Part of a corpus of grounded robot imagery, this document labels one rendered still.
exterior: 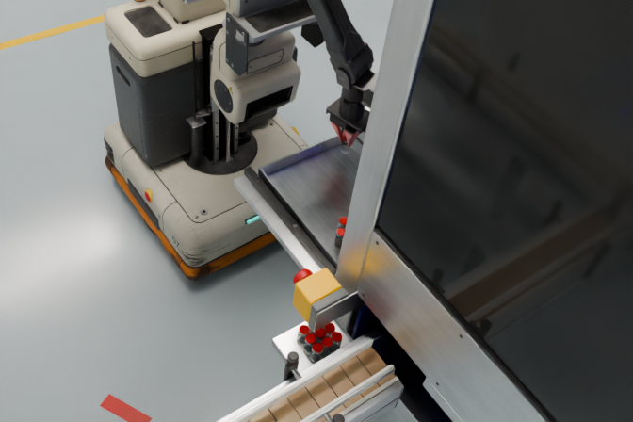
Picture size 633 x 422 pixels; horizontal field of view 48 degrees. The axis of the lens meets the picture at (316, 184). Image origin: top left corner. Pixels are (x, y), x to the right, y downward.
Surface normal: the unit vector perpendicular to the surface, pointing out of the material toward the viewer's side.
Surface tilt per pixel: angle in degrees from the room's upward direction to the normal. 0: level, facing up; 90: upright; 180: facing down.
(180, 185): 0
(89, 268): 0
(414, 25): 90
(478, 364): 90
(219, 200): 0
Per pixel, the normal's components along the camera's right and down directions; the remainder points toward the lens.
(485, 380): -0.81, 0.37
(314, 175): 0.10, -0.67
